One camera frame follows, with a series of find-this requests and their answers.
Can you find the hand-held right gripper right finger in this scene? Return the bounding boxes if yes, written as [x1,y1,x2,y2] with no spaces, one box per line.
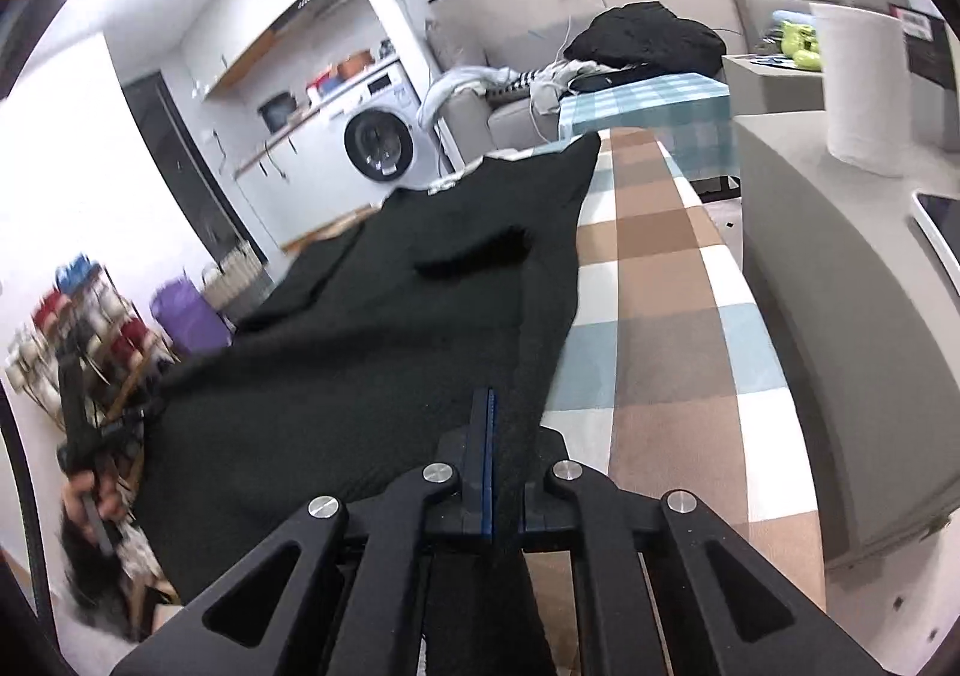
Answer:
[523,427,863,676]

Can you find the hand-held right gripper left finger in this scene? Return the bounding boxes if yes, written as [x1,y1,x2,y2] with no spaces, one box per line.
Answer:
[112,387,500,676]

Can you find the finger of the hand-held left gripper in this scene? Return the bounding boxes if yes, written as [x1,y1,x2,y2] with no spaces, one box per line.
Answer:
[94,397,166,444]

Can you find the black knit garment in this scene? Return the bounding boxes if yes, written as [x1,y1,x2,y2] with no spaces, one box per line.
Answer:
[131,134,601,676]

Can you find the person's left hand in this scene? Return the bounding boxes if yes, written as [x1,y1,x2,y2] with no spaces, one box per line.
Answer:
[60,469,132,534]

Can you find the rack of thread spools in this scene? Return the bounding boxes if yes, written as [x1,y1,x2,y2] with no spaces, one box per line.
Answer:
[4,256,177,437]

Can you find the purple bin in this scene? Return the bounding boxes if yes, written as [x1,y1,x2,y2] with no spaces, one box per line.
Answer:
[150,278,233,358]

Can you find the woven laundry basket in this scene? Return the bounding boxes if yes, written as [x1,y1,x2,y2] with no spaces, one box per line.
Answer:
[201,244,260,317]

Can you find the plaid table cover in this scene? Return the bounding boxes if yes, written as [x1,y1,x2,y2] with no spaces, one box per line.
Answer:
[525,128,826,676]

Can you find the dark door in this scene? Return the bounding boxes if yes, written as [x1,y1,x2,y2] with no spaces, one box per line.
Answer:
[122,70,267,264]

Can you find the white counter cabinet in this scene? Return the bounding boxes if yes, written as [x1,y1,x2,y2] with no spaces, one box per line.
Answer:
[232,113,391,249]

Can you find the white washing machine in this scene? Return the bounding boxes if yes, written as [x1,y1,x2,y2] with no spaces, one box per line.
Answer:
[300,56,445,189]

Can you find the grey sofa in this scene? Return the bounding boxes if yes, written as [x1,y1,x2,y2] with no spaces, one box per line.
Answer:
[442,49,571,159]

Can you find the light blue garment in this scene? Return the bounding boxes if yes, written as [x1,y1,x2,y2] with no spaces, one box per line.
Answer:
[418,67,500,125]

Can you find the black white striped cloth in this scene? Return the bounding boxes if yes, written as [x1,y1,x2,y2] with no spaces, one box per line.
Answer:
[487,70,541,103]

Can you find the grey cabinet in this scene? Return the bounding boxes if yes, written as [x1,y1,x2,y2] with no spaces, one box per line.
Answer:
[733,112,960,568]

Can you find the pale grey garment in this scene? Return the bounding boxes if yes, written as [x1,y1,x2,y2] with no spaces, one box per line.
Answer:
[529,61,593,114]

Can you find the teal plaid cloth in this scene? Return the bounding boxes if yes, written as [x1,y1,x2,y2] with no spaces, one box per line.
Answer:
[556,74,732,186]

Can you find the black quilted jacket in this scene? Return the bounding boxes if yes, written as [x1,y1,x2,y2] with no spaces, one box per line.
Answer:
[564,2,727,77]

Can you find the light bedside cabinet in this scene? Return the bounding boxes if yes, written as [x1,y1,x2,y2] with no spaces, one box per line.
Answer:
[722,53,826,122]

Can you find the white tablet device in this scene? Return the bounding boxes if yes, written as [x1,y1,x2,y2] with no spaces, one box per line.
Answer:
[910,192,960,276]

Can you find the yellow-green item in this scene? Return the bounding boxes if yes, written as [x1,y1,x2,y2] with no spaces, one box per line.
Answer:
[776,19,822,73]

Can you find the white paper roll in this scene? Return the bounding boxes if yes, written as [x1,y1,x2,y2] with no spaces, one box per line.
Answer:
[810,2,905,178]

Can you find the black cable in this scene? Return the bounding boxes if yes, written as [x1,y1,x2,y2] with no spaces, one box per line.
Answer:
[0,391,50,647]

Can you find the white wall cabinet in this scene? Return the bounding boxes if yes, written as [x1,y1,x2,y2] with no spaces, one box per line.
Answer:
[180,0,361,95]

